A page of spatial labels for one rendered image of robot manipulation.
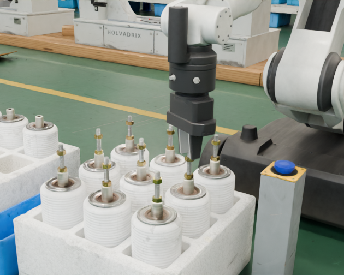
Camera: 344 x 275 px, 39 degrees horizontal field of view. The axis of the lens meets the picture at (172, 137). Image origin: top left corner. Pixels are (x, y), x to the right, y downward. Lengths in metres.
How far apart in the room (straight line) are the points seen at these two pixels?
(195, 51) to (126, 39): 2.65
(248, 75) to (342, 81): 1.83
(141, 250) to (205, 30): 0.41
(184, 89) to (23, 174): 0.57
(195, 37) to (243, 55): 2.19
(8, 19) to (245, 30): 2.15
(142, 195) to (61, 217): 0.17
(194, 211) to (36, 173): 0.51
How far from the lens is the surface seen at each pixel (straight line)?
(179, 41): 0.84
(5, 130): 1.45
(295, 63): 1.18
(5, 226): 1.26
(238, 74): 3.00
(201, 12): 0.86
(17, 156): 1.41
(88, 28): 3.74
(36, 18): 4.29
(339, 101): 1.20
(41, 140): 1.37
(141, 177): 1.04
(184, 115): 0.91
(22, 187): 1.30
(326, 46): 1.20
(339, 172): 1.33
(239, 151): 1.39
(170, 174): 1.11
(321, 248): 1.35
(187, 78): 0.87
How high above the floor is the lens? 0.70
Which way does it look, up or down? 20 degrees down
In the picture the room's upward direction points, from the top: 1 degrees clockwise
